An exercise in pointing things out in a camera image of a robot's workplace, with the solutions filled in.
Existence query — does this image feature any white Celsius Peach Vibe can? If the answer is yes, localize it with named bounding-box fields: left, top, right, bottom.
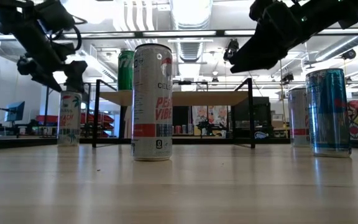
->
left=131, top=43, right=173, bottom=162
left=287, top=88, right=311, bottom=148

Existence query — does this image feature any wooden shelf with black legs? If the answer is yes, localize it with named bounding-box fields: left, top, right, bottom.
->
left=91, top=77, right=257, bottom=149

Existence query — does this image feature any black aluminium rig frame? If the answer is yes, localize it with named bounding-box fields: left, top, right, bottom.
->
left=0, top=27, right=358, bottom=151

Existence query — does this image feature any blue silver Red Bull can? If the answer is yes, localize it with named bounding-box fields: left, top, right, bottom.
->
left=305, top=68, right=353, bottom=158

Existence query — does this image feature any black cabinet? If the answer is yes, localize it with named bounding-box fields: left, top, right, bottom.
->
left=231, top=96, right=273, bottom=139

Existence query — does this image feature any black round ceiling speaker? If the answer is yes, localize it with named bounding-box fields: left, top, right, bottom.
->
left=341, top=49, right=357, bottom=61

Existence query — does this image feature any red storage bins rack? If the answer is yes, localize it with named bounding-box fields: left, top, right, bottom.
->
left=35, top=113, right=115, bottom=138

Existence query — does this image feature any black hanging ceiling device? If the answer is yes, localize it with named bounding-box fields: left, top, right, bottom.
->
left=223, top=38, right=241, bottom=62

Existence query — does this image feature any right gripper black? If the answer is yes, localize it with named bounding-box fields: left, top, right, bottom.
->
left=229, top=0, right=311, bottom=75

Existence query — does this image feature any white Celsius Beach Vibe can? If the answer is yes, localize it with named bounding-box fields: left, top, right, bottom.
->
left=57, top=90, right=83, bottom=147

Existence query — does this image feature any floral print banner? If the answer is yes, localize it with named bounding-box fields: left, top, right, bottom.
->
left=192, top=105, right=229, bottom=138

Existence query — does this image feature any background monitor on arm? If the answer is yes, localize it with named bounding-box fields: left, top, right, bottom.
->
left=0, top=100, right=26, bottom=129

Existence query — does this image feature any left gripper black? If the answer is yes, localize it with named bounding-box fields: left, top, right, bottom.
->
left=9, top=21, right=88, bottom=93

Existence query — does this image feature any green Sprite can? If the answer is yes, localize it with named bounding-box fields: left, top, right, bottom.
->
left=117, top=49, right=135, bottom=91

